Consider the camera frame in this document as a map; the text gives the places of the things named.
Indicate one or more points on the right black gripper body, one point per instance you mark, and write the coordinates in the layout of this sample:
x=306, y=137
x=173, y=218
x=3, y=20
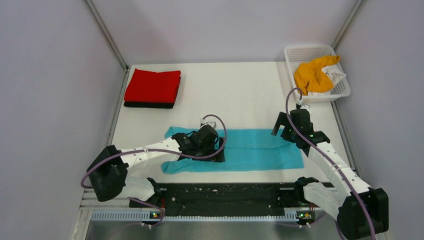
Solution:
x=293, y=140

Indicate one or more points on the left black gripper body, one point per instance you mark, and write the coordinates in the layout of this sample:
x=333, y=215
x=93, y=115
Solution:
x=205, y=150

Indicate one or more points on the teal t shirt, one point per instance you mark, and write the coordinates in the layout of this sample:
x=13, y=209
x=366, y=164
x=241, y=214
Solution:
x=245, y=150

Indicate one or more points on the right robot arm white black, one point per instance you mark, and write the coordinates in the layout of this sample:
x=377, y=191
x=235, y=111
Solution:
x=358, y=209

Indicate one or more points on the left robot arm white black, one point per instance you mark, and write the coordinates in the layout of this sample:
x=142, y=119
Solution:
x=123, y=173

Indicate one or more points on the orange t shirt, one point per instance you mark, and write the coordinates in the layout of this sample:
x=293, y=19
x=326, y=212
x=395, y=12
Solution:
x=309, y=76

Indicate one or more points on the white t shirt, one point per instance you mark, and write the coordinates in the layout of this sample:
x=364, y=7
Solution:
x=333, y=73

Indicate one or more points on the white plastic basket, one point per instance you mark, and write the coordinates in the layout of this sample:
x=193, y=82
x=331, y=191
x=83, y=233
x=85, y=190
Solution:
x=295, y=55

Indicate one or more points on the folded red t shirt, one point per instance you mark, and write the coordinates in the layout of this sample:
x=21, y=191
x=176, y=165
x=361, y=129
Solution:
x=141, y=74

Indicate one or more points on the folded black t shirt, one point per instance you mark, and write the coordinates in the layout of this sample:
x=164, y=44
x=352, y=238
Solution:
x=145, y=104

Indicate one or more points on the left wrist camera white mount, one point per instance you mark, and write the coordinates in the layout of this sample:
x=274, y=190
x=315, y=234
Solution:
x=204, y=122

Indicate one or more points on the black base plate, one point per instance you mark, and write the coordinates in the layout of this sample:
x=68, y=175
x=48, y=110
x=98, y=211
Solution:
x=231, y=200

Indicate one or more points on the white cable duct strip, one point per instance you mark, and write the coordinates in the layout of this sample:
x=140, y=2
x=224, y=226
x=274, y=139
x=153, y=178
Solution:
x=155, y=215

